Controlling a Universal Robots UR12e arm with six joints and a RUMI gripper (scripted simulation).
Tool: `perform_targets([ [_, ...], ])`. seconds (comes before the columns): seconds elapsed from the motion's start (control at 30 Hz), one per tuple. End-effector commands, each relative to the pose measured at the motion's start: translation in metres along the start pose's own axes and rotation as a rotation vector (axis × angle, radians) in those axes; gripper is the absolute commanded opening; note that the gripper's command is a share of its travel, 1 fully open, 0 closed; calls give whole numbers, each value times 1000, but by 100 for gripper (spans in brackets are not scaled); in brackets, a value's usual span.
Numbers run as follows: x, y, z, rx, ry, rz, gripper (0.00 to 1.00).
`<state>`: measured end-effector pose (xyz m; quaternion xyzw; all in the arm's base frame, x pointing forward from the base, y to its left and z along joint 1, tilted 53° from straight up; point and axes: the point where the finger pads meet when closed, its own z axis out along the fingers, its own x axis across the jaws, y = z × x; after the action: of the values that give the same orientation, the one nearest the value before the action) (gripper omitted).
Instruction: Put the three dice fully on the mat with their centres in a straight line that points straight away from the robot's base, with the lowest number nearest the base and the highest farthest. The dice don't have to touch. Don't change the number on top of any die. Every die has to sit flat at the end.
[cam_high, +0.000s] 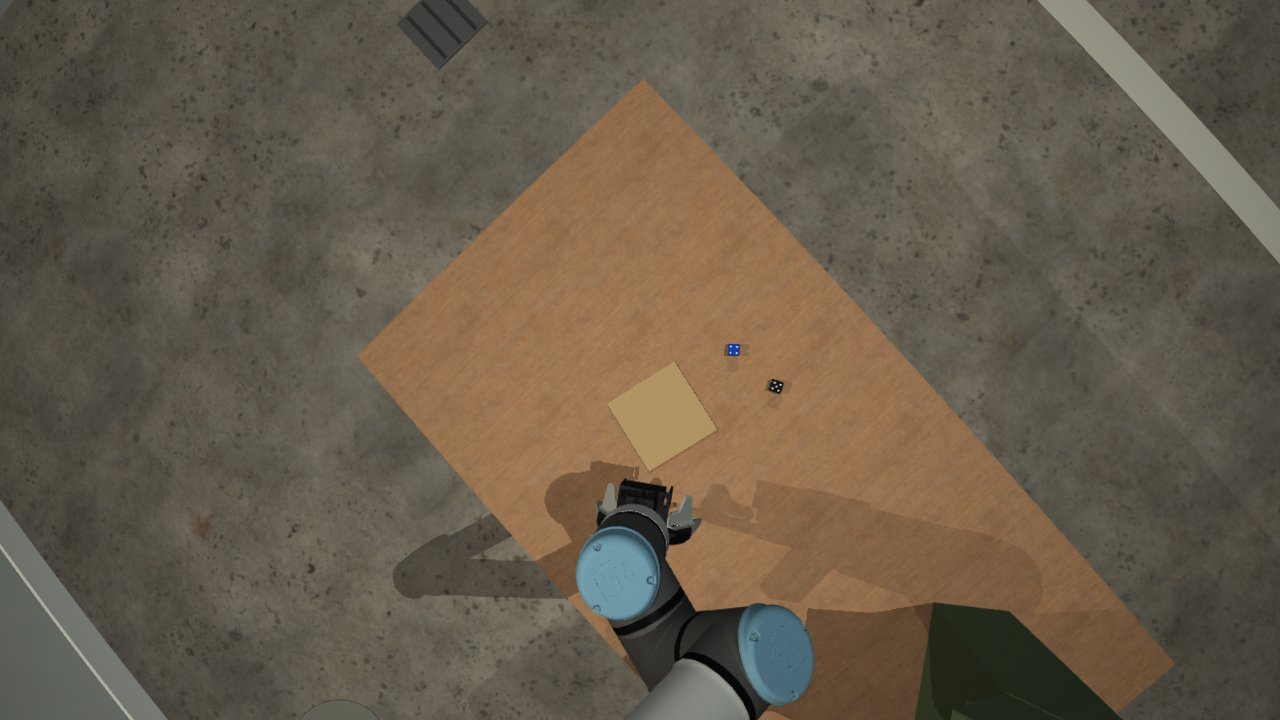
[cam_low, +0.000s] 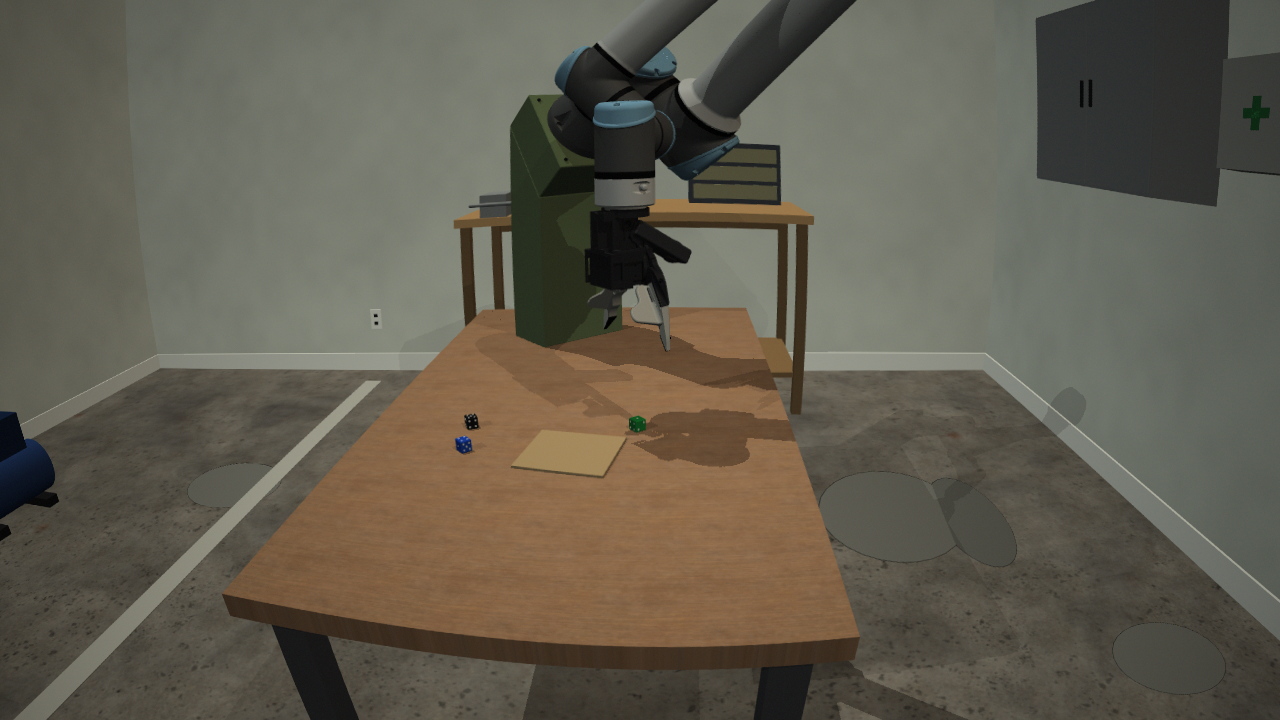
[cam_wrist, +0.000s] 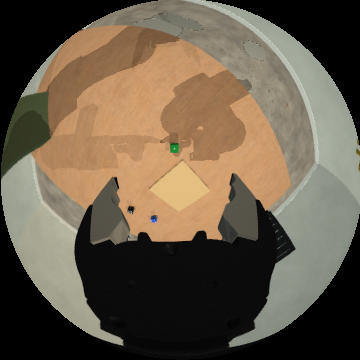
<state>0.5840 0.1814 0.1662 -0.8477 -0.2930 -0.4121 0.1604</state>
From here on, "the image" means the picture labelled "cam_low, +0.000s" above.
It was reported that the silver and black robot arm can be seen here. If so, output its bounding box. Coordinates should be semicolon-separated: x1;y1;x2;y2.
547;0;858;211

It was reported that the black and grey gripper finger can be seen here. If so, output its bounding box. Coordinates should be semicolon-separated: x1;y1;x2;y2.
588;290;627;329
630;259;669;351

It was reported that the tan square mat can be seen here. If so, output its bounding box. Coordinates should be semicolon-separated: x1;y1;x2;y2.
511;430;627;478

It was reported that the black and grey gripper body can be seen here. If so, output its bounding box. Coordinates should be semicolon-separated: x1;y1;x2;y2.
585;206;657;290

